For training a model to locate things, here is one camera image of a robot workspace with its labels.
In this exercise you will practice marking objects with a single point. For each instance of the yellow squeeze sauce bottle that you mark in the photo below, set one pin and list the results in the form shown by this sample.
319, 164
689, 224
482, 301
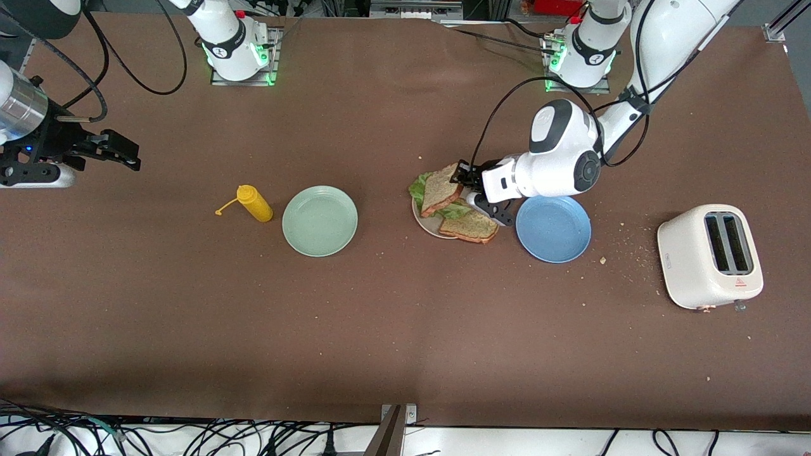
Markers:
256, 204

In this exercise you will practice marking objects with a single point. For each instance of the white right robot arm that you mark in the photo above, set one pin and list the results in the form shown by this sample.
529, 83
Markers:
228, 38

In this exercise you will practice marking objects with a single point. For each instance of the red box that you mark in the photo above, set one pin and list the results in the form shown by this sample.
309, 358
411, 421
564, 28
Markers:
557, 6

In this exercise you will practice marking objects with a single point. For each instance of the brown bread slice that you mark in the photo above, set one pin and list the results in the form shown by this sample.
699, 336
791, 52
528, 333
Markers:
440, 190
472, 227

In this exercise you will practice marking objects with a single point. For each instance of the grey metal frame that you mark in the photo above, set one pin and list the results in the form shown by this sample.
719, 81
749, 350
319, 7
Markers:
412, 9

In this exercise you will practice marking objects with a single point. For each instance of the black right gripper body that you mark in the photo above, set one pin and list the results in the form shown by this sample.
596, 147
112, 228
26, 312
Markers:
59, 138

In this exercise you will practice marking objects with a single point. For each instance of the blue round plate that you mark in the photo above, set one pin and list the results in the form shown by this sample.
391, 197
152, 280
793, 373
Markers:
552, 227

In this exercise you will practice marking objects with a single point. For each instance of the aluminium frame profile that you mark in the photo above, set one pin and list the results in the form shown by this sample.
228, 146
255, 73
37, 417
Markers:
27, 58
774, 31

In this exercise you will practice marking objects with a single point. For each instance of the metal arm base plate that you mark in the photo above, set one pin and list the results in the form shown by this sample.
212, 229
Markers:
576, 90
274, 63

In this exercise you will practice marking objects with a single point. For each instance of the green lettuce leaf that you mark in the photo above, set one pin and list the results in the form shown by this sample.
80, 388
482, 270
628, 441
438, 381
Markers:
418, 189

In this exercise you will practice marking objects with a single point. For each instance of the beige round plate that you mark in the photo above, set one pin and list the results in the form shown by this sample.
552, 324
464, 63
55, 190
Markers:
426, 223

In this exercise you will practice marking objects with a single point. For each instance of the black power plug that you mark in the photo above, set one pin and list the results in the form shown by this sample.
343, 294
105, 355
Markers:
328, 443

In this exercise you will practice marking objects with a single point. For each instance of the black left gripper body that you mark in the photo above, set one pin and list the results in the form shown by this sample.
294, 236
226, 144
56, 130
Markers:
474, 175

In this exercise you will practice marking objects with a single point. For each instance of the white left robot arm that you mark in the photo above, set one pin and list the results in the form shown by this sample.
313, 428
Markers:
564, 158

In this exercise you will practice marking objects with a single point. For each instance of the white two-slot toaster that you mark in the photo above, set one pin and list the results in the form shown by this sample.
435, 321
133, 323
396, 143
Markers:
687, 259

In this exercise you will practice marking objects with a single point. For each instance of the aluminium post with bracket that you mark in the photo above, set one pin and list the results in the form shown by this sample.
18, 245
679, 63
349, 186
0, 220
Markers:
389, 437

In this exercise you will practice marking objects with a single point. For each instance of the mint green round plate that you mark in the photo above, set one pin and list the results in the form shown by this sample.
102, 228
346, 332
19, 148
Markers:
320, 221

